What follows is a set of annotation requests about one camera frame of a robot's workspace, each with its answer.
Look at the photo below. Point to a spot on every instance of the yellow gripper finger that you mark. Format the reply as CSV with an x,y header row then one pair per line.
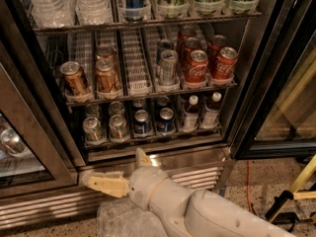
x,y
113,184
142,160

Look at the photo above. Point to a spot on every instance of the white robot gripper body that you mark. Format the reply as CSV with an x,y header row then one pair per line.
x,y
143,185

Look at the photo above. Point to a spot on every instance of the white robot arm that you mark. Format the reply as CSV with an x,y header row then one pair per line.
x,y
183,212

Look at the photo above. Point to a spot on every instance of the blue pepsi can front left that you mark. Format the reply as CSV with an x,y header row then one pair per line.
x,y
141,124

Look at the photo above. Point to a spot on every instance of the blue pepsi can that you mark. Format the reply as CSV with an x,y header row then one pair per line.
x,y
141,124
162,102
165,121
139,104

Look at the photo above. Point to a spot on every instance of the blue pepsi can front right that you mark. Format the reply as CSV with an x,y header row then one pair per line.
x,y
165,121

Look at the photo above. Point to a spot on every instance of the blue pepsi can rear left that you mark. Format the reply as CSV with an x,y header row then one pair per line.
x,y
139,104

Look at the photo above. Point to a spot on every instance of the steel fridge base grille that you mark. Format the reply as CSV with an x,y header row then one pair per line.
x,y
207,168

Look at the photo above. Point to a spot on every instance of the blue pepsi can rear right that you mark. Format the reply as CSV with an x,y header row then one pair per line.
x,y
162,102

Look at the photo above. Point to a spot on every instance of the left glass fridge door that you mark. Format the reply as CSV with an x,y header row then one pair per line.
x,y
39,161

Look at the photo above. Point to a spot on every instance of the glass fridge door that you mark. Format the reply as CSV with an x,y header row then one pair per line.
x,y
279,117
39,161

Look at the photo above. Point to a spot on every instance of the empty white can track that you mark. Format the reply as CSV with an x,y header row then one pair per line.
x,y
137,75

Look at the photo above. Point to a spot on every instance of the gold can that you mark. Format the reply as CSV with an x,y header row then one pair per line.
x,y
106,53
107,76
75,79

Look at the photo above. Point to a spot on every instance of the red coca-cola can front left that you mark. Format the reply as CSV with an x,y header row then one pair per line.
x,y
196,65

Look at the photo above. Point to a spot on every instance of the red coca-cola can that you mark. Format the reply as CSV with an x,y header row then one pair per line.
x,y
214,45
186,47
196,65
224,63
185,32

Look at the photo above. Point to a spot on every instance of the silver can front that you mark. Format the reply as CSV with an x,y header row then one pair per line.
x,y
168,64

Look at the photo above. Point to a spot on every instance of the silver can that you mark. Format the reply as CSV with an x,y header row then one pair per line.
x,y
168,64
163,44

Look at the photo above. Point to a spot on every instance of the can behind left door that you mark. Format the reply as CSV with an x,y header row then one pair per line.
x,y
11,140

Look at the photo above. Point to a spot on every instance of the gold can far left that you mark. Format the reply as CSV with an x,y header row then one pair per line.
x,y
75,79

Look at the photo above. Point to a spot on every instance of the silver can rear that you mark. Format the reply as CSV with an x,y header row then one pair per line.
x,y
163,44

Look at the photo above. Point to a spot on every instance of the red coca-cola can front right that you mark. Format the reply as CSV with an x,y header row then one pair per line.
x,y
224,63

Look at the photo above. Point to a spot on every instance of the red coca-cola can middle left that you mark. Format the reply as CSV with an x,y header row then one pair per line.
x,y
186,47

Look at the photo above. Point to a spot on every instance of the red coca-cola can rear left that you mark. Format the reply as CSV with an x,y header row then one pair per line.
x,y
185,32

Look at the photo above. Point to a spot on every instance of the red coca-cola can rear right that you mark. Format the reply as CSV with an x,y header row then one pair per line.
x,y
214,45

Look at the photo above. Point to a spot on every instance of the right glass fridge door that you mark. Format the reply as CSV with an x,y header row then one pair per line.
x,y
279,117

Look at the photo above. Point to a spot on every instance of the red blue can top shelf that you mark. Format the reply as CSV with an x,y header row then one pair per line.
x,y
133,10

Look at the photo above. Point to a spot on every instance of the white cap bottle left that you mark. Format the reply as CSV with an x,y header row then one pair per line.
x,y
190,113

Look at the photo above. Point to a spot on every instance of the white cap bottle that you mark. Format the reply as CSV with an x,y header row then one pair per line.
x,y
190,113
210,111

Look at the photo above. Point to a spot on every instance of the white cap bottle right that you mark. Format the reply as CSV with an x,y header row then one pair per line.
x,y
210,111

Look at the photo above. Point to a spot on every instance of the blue tape cross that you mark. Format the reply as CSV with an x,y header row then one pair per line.
x,y
222,192

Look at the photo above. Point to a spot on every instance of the clear water bottle right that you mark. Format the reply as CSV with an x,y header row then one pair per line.
x,y
94,12

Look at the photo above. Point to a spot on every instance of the clear water bottle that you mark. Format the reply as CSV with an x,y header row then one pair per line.
x,y
53,13
94,12

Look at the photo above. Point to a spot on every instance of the clear water bottle left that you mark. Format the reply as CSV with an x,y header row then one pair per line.
x,y
53,13

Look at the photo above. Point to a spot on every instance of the yellow black cart frame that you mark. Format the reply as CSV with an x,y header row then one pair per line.
x,y
294,193

